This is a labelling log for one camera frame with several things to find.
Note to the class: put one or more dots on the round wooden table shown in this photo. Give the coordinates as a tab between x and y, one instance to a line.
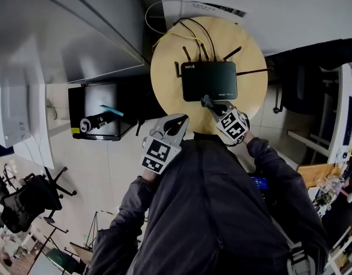
167	76

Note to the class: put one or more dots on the black mesh office chair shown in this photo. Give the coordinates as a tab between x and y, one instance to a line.
24	202

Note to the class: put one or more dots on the black keyboard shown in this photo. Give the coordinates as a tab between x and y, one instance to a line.
348	122

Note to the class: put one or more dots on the black backpack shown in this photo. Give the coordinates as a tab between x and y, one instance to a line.
141	102

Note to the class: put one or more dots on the person's left forearm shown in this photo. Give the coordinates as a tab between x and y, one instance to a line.
138	199

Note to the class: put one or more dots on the black box cabinet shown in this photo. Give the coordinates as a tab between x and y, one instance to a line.
98	96

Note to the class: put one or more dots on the black cylinder flashlight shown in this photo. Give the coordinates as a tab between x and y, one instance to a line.
85	125

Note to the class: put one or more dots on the black tripod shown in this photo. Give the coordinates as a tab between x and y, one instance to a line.
92	233

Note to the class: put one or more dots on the grey cloth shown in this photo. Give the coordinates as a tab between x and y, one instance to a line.
207	101

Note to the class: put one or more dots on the white side cabinet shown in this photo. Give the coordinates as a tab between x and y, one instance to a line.
38	119

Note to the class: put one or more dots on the teal strip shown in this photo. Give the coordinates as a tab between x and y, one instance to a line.
111	110

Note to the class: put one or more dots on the white office desk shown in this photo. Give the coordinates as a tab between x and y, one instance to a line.
336	125

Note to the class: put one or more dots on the black router with antennas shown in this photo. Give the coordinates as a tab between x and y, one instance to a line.
207	79

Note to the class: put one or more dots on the person's right forearm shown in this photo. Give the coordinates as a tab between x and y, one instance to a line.
276	165

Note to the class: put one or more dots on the person's dark jacket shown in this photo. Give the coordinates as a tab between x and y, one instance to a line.
193	211

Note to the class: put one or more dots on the blue lit screen device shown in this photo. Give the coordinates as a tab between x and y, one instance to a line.
259	183

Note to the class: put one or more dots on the wooden desk board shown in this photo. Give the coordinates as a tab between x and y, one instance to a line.
316	173

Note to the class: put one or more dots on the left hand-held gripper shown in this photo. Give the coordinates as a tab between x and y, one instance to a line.
158	155

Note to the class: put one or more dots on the white paper wall notice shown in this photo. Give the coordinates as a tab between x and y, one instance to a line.
213	8

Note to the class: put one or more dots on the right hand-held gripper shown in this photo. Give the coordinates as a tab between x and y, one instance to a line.
233	125

